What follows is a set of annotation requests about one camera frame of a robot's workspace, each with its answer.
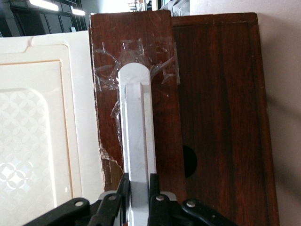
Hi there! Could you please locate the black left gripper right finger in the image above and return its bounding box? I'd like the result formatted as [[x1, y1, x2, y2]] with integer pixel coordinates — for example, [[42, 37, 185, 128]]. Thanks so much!
[[147, 173, 238, 226]]

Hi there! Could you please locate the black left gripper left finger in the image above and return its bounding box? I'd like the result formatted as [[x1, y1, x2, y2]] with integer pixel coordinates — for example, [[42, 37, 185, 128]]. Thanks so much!
[[23, 173, 131, 226]]

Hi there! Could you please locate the white drawer handle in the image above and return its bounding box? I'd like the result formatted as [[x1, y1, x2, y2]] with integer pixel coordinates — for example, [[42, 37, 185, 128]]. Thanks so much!
[[117, 61, 158, 226]]

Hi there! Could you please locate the dark wooden drawer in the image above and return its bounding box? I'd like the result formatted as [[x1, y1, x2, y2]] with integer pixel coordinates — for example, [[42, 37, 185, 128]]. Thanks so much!
[[88, 9, 188, 205]]

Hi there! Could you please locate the cream plastic cabinet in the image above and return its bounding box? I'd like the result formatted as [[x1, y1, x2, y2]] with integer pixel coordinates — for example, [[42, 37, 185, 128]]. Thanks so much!
[[0, 30, 105, 214]]

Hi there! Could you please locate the clear adhesive tape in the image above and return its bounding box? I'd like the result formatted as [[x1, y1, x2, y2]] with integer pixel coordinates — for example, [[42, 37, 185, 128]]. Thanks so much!
[[93, 37, 181, 118]]

